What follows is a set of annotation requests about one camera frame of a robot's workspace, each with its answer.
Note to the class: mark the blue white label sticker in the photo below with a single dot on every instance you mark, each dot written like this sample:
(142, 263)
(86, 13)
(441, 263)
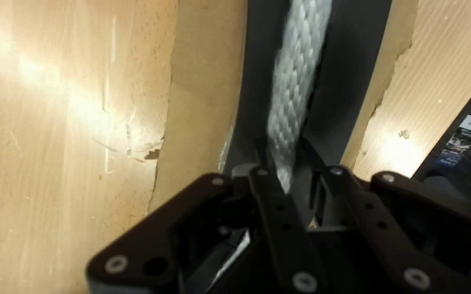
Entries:
(461, 139)

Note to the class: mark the black curved foam strip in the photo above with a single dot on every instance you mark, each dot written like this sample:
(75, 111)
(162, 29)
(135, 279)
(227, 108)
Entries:
(343, 70)

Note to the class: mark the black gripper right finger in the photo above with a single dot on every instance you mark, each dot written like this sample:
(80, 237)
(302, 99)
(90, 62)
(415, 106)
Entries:
(399, 233)

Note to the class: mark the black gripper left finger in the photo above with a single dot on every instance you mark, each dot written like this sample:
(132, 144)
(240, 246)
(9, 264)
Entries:
(147, 245)

